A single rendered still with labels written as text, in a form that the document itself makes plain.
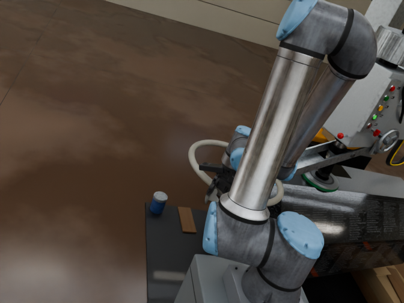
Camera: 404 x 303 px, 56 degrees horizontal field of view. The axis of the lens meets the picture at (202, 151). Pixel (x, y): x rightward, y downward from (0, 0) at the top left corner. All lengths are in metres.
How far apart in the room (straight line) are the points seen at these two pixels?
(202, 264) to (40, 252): 1.26
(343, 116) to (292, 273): 1.12
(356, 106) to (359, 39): 1.07
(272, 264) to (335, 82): 0.53
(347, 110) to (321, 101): 0.95
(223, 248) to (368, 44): 0.64
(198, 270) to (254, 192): 0.43
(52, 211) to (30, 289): 0.59
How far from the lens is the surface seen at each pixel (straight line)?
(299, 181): 2.19
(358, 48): 1.01
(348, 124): 2.07
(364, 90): 2.03
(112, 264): 2.42
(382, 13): 2.95
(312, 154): 2.19
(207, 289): 1.33
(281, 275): 1.17
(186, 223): 2.77
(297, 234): 1.12
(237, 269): 1.33
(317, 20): 0.97
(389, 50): 1.97
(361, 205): 2.43
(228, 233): 1.08
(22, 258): 2.40
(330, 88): 1.11
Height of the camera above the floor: 1.83
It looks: 30 degrees down
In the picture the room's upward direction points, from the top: 21 degrees clockwise
